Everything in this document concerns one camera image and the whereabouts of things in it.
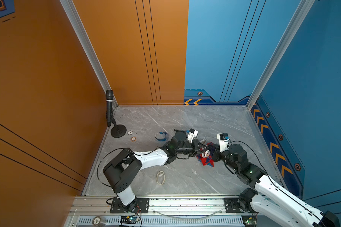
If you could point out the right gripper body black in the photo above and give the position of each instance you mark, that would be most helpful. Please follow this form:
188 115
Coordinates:
225 156

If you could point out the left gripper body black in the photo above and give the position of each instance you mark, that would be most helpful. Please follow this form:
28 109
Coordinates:
194 143

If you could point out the red and blue cloth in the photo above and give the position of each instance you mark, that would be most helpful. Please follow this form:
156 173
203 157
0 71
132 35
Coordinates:
206 161

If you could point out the pink white watch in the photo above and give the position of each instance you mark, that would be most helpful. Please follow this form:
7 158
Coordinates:
206 153

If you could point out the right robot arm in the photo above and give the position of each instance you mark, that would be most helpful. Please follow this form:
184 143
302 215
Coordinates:
265 196

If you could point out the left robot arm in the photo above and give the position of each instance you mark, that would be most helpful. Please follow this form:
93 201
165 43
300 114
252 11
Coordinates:
123 168

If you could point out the beige band watch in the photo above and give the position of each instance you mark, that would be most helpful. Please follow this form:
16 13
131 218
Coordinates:
160 178

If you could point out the green circuit board right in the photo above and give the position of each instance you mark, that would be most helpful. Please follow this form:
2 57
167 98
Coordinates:
249 221

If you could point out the green circuit board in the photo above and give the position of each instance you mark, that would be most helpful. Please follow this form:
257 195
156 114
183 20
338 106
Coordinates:
249 221
129 221

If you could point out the black microphone on stand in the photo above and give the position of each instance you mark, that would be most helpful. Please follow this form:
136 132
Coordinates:
118 130

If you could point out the green circuit board left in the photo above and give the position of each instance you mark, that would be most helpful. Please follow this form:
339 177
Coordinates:
129 221

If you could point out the silver tape roll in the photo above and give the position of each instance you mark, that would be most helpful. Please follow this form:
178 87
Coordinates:
99 221

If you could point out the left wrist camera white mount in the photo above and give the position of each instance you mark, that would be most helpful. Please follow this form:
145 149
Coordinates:
192 134

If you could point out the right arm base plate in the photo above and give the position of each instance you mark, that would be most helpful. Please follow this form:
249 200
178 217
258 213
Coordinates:
232 205

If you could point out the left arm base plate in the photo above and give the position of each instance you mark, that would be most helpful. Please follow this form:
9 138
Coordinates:
139 205

